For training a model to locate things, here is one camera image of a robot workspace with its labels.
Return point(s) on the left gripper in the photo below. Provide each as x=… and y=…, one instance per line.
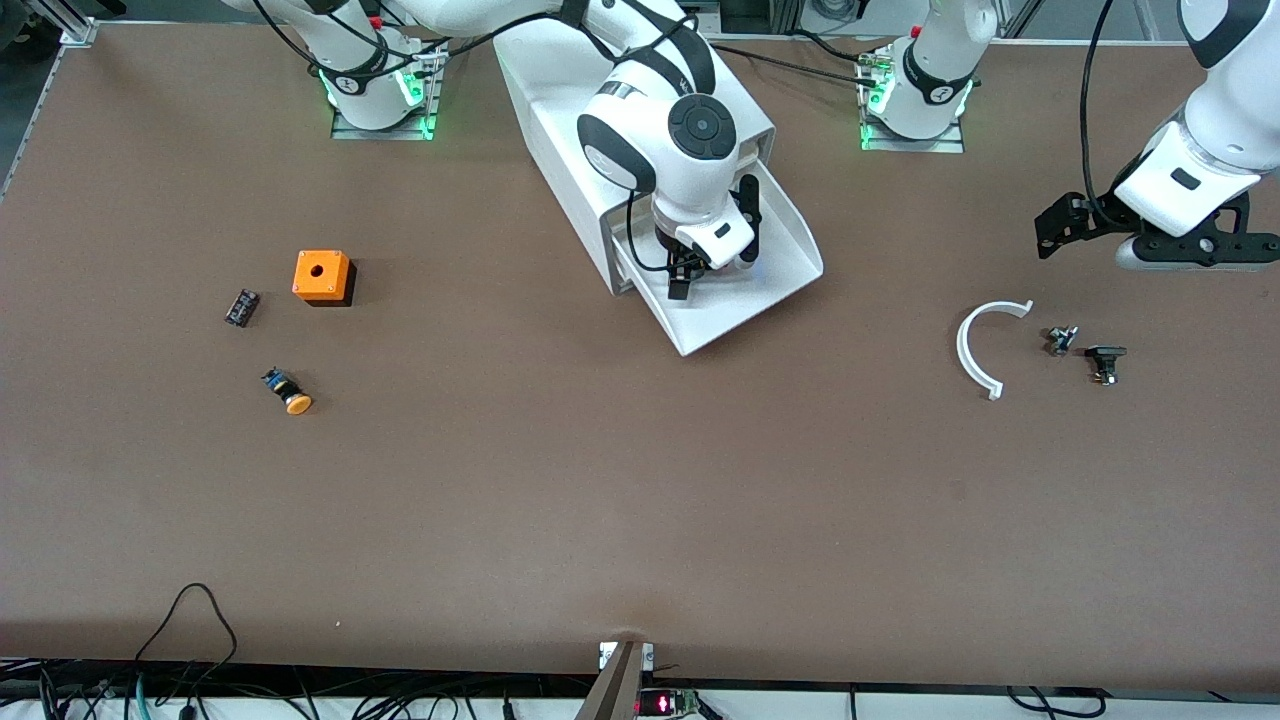
x=1092, y=217

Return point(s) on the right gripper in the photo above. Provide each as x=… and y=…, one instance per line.
x=683, y=268

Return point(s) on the white drawer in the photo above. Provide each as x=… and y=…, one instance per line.
x=745, y=300

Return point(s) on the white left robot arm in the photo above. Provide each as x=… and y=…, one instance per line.
x=1240, y=110

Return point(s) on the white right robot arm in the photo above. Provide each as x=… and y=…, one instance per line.
x=655, y=105

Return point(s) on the orange push button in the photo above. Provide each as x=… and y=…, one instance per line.
x=290, y=395

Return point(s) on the small metal fitting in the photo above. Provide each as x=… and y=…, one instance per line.
x=1061, y=340

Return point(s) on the orange box with hole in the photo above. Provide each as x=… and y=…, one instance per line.
x=322, y=277

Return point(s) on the device with red light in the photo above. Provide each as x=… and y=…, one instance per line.
x=665, y=703

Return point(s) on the small black contact block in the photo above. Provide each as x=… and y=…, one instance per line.
x=242, y=308

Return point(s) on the aluminium corner profile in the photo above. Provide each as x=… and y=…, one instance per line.
x=70, y=25

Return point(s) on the black switch contact part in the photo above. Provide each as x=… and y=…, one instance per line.
x=1105, y=358

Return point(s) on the aluminium table edge rail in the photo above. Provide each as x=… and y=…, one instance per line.
x=1060, y=40

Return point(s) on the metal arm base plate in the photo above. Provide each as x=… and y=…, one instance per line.
x=345, y=127
x=910, y=145

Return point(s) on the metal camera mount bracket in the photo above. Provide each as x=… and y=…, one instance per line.
x=615, y=685

